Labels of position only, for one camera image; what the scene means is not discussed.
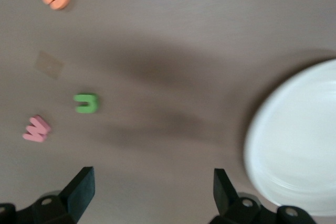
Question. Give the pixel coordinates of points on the pale beige round plate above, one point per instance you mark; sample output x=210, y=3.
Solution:
x=296, y=140

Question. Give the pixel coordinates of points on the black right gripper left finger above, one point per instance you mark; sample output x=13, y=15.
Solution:
x=78, y=195

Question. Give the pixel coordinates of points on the green foam letter u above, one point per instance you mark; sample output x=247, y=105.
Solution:
x=92, y=104

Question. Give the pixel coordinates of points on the pink foam letter w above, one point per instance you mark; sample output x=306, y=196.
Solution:
x=35, y=132

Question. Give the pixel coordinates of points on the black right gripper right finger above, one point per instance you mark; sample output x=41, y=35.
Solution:
x=223, y=195

